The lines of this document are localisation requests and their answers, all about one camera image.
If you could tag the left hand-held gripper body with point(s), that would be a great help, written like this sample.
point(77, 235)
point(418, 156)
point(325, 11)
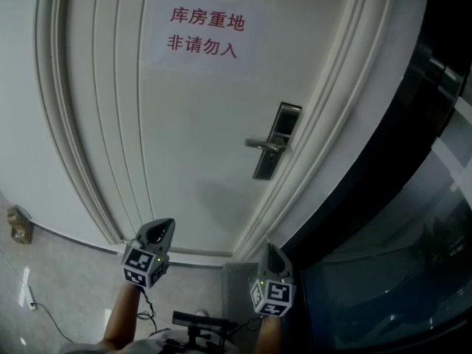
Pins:
point(138, 264)

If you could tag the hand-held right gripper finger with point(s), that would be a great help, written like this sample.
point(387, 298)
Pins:
point(263, 267)
point(288, 269)

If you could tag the person's gray shirt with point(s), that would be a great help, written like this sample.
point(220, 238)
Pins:
point(155, 343)

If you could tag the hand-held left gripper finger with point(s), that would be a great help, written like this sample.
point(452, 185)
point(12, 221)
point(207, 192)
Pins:
point(169, 243)
point(144, 234)

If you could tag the white power strip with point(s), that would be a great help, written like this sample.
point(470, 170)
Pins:
point(27, 299)

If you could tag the paper sign with red text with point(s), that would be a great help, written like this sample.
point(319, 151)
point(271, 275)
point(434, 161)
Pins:
point(206, 35)

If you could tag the black chest-mounted device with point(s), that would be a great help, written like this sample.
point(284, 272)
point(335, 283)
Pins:
point(201, 321)

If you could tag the person's left forearm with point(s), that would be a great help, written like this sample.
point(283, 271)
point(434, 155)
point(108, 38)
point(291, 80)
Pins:
point(119, 319)

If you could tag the black framed glass door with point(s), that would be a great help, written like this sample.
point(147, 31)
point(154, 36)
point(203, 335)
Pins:
point(387, 271)

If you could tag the person's right forearm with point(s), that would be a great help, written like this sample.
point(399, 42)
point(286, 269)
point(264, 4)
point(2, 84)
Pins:
point(268, 334)

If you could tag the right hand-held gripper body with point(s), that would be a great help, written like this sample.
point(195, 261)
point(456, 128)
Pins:
point(274, 295)

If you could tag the silver door lock plate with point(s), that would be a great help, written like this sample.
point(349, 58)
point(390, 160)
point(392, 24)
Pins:
point(285, 120)

